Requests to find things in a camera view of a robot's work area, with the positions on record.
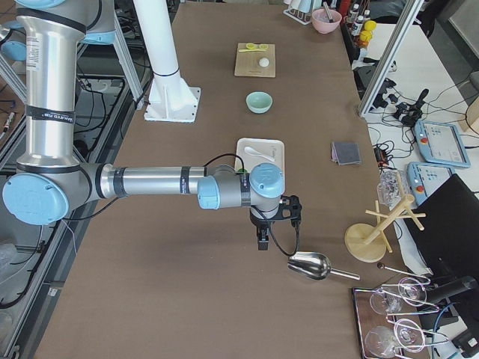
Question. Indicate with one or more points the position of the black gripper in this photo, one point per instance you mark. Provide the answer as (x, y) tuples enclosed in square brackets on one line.
[(260, 221)]

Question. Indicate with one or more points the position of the white ceramic spoon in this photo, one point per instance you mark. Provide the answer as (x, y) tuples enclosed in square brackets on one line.
[(253, 152)]

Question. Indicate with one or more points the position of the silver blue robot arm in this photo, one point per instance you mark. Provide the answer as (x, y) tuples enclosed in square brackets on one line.
[(50, 182)]

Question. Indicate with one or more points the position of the green ceramic bowl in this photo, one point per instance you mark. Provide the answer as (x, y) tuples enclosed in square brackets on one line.
[(259, 102)]

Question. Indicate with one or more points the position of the pink bowl with ice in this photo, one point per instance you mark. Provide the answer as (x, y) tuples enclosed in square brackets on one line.
[(321, 23)]

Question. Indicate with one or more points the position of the metal scoop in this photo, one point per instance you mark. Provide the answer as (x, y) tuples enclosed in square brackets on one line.
[(316, 266)]

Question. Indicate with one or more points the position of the white rectangular tray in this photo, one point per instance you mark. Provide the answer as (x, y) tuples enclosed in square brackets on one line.
[(272, 151)]

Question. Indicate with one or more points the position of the wooden mug tree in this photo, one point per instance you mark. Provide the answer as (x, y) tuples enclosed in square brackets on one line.
[(369, 244)]

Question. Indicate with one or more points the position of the grey folded cloth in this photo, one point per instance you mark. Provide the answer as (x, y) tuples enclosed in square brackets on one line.
[(346, 153)]

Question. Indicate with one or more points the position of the clear plastic container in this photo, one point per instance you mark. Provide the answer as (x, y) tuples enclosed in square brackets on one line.
[(390, 189)]

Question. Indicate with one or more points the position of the wine glass rack tray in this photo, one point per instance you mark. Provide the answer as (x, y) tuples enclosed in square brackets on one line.
[(366, 319)]

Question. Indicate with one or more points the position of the wooden cutting board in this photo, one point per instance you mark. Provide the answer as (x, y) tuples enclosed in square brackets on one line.
[(246, 64)]

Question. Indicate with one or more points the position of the blue teach pendant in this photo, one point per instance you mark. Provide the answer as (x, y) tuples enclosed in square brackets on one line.
[(424, 178), (441, 143)]

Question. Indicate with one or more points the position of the black monitor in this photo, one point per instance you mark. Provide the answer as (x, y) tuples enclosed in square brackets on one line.
[(449, 241)]

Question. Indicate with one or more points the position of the black handheld controller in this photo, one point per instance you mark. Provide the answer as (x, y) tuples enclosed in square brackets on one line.
[(409, 114)]

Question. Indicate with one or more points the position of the white cup rack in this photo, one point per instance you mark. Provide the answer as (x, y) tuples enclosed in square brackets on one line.
[(299, 10)]

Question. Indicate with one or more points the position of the metal muddler tool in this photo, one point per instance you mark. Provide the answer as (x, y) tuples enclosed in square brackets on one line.
[(328, 12)]

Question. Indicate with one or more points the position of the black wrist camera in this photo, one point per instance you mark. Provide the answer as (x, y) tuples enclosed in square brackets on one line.
[(290, 209)]

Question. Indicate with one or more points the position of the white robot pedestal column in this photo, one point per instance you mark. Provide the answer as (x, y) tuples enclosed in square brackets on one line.
[(170, 98)]

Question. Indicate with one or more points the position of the aluminium frame post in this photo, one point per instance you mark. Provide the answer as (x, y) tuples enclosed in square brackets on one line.
[(401, 29)]

